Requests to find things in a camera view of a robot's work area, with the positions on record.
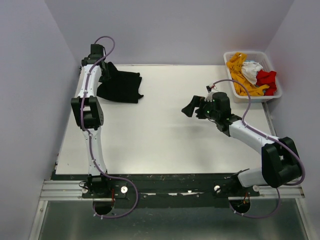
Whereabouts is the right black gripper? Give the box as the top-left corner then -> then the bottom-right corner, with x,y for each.
182,95 -> 220,121

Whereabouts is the black t shirt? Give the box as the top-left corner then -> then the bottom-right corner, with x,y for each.
96,62 -> 144,104

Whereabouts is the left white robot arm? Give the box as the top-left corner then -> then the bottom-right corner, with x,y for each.
70,43 -> 111,198

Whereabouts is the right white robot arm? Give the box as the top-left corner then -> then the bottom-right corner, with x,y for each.
181,92 -> 305,196

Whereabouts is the yellow t shirt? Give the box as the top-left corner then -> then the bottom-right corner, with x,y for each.
226,52 -> 269,97

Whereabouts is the white t shirt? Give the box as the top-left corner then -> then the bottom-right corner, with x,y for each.
241,61 -> 264,85

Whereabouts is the red t shirt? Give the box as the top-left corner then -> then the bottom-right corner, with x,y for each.
256,70 -> 277,96

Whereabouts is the white plastic laundry basket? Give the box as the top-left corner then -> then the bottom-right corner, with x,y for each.
223,50 -> 283,103

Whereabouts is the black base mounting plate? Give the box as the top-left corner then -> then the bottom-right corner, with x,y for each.
82,173 -> 260,209

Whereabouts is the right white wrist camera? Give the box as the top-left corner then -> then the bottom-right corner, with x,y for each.
204,84 -> 219,102

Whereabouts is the aluminium frame rail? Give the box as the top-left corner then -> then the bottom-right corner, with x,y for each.
29,175 -> 309,240

